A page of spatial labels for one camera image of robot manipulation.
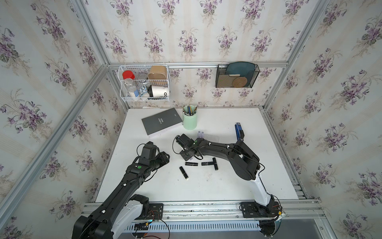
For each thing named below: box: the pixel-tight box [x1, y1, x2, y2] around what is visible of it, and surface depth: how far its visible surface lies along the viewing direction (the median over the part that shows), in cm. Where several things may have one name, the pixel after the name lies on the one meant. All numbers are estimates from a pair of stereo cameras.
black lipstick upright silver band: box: [212, 157, 219, 171], surface depth 90 cm
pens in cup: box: [181, 104, 198, 117], surface depth 103 cm
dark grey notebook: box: [141, 107, 184, 136], surface depth 110 cm
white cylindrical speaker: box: [147, 84, 168, 98], surface depth 95 cm
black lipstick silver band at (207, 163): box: [200, 161, 215, 166], surface depth 90 cm
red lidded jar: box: [122, 70, 136, 80], surface depth 93 cm
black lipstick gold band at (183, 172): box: [179, 166, 189, 180], surface depth 87 cm
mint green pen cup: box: [182, 104, 198, 130], surface depth 103 cm
